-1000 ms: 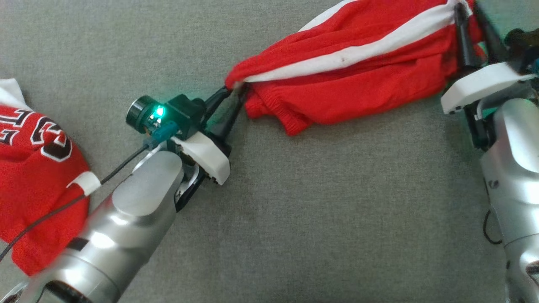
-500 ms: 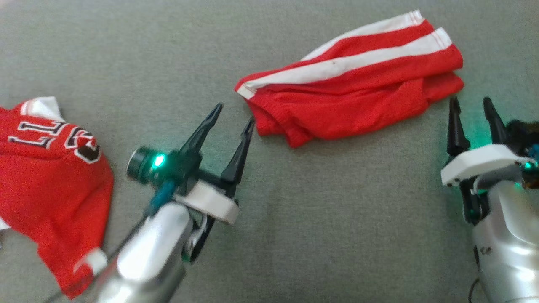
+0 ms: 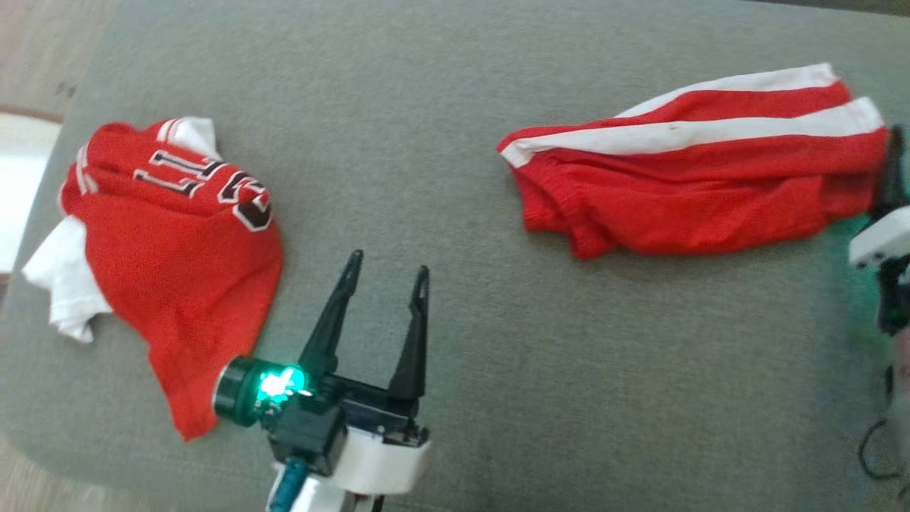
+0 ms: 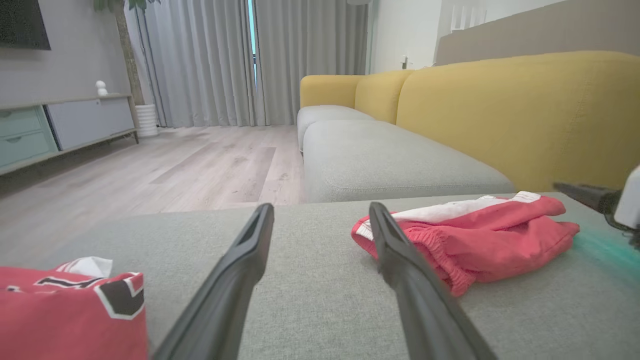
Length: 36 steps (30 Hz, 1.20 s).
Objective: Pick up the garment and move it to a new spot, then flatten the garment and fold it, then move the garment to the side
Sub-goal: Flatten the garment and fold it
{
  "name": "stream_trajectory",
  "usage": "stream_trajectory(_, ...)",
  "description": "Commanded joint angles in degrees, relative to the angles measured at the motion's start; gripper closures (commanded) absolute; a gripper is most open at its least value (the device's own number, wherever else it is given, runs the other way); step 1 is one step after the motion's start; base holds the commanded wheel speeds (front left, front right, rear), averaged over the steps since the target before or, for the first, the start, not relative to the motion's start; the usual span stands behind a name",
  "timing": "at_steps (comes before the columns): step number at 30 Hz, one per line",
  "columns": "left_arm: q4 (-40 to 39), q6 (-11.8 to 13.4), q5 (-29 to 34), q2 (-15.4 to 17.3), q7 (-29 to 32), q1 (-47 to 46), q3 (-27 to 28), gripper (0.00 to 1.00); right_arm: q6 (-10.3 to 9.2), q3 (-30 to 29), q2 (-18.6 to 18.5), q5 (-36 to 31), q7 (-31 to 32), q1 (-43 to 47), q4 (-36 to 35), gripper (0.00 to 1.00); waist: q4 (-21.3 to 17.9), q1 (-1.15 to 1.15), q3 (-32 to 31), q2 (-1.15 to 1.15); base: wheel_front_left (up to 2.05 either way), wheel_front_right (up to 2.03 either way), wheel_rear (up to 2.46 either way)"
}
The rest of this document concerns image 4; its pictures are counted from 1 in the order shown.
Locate red jersey black number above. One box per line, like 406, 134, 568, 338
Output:
0, 256, 148, 360

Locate grey sofa seat cushion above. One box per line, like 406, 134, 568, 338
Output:
302, 119, 517, 204
297, 105, 376, 151

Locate white ribbed plant pot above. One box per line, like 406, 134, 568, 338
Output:
135, 103, 160, 138

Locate large grey fabric ottoman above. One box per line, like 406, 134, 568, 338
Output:
30, 192, 640, 360

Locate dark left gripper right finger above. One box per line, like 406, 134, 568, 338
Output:
369, 201, 498, 360

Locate green indoor tree plant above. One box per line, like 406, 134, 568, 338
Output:
92, 0, 162, 107

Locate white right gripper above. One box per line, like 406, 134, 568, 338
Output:
552, 165, 640, 251

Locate grey mint TV cabinet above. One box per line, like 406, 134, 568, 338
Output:
0, 93, 140, 177

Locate white slatted ledge ornament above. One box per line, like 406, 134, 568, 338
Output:
450, 4, 488, 33

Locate wide yellow sofa back cushion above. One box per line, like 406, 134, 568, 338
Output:
396, 50, 640, 193

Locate beige partition panel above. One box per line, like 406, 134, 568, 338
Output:
434, 0, 640, 67

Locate grey curtain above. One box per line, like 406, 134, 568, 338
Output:
252, 0, 372, 126
124, 0, 257, 128

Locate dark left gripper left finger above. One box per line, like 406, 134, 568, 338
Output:
152, 202, 275, 360

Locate red white sports shorts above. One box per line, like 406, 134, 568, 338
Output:
351, 191, 581, 297

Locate black wall television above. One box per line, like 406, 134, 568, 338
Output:
0, 0, 52, 51

